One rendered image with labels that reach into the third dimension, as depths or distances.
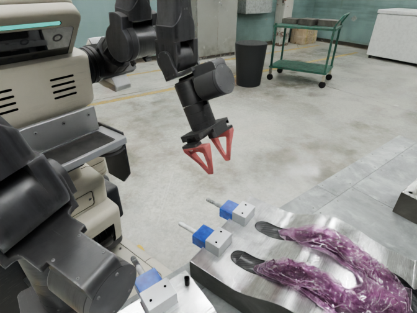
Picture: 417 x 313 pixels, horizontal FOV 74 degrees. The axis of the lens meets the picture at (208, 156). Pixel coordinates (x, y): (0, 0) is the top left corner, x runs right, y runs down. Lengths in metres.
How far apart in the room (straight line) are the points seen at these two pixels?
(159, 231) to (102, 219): 1.05
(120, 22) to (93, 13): 5.11
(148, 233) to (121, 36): 1.41
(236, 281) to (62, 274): 0.38
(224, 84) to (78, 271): 0.39
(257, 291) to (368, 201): 0.51
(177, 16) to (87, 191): 0.50
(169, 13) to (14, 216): 0.42
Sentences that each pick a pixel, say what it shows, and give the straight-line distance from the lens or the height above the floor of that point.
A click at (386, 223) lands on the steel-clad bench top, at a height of 0.80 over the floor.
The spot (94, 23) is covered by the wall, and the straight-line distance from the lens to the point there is 5.76.
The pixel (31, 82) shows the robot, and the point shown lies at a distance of 0.66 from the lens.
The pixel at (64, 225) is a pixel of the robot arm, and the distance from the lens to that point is 0.31.
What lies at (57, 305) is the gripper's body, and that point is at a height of 1.04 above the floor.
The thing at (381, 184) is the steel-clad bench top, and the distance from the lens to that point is 1.04.
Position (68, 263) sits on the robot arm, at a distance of 0.28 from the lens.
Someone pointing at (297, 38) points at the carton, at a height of 0.14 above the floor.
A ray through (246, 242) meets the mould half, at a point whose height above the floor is 0.86.
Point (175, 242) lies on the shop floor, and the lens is 1.79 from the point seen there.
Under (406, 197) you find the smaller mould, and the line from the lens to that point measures 0.91.
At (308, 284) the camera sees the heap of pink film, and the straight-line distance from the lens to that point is 0.53.
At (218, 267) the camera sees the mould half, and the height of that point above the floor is 0.86.
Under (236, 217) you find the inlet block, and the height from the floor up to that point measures 0.87.
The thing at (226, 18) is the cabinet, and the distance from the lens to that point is 6.37.
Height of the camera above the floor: 1.34
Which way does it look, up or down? 32 degrees down
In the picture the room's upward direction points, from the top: straight up
